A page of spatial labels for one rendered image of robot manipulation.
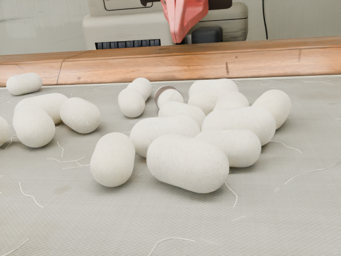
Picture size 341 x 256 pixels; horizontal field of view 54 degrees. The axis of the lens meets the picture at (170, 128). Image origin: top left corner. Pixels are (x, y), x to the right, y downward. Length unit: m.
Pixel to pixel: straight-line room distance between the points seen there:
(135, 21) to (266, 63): 0.50
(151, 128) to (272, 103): 0.07
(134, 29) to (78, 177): 0.66
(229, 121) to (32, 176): 0.10
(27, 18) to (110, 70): 2.35
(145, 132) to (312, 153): 0.08
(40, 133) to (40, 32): 2.47
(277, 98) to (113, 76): 0.21
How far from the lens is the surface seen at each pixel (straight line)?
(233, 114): 0.16
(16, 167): 0.19
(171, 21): 0.30
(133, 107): 0.23
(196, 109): 0.18
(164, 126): 0.16
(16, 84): 0.36
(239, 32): 1.06
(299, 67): 0.34
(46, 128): 0.20
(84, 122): 0.21
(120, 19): 0.82
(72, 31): 2.53
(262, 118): 0.17
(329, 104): 0.25
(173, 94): 0.22
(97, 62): 0.38
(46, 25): 2.63
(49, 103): 0.24
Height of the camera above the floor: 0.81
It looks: 20 degrees down
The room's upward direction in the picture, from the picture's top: 5 degrees counter-clockwise
